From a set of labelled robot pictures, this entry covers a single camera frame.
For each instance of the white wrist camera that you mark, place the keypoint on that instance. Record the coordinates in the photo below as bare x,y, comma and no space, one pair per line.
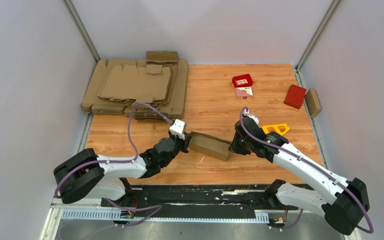
251,116
178,129

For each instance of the yellow triangular plastic frame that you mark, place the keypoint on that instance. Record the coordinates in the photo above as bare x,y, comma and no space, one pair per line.
280,129

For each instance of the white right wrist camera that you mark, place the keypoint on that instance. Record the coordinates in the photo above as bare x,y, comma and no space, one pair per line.
251,116

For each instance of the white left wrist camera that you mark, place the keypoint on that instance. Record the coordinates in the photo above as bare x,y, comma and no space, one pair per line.
178,129

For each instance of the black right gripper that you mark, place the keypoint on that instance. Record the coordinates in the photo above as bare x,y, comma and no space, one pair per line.
235,148

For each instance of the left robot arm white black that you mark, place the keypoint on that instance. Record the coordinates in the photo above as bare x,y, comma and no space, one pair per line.
87,174

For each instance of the small brown cardboard box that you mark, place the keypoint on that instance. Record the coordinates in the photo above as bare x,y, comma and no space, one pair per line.
312,103

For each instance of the stack of flat cardboard blanks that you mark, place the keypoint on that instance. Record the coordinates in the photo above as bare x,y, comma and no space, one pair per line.
159,80

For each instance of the red box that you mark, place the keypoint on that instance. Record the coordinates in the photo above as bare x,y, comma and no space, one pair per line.
295,96

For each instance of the aluminium frame rail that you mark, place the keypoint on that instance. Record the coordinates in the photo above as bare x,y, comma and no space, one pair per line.
97,219

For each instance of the clear case with shapes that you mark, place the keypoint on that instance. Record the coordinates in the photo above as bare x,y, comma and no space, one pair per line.
243,92

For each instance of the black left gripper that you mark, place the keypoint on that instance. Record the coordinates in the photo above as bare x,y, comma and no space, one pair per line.
185,142

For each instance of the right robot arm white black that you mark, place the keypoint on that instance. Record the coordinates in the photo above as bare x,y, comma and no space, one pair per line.
341,202

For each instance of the red plastic basket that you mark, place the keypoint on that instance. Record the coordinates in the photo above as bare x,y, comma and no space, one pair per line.
244,80

